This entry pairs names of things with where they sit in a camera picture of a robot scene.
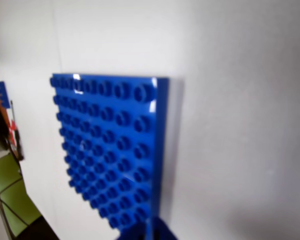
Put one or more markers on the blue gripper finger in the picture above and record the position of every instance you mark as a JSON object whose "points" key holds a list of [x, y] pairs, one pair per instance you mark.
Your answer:
{"points": [[165, 232], [136, 231]]}

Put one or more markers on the blue 8x8 studded plate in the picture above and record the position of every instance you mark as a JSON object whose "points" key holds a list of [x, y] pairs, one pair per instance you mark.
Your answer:
{"points": [[102, 137]]}

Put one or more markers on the green chair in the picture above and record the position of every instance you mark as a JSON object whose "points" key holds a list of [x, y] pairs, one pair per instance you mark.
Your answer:
{"points": [[10, 175]]}

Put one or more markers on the black and red tool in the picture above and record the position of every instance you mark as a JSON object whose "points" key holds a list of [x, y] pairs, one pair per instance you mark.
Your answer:
{"points": [[17, 140]]}

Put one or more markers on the small blue brick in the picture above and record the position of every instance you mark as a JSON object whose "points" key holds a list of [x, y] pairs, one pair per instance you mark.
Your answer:
{"points": [[2, 97]]}

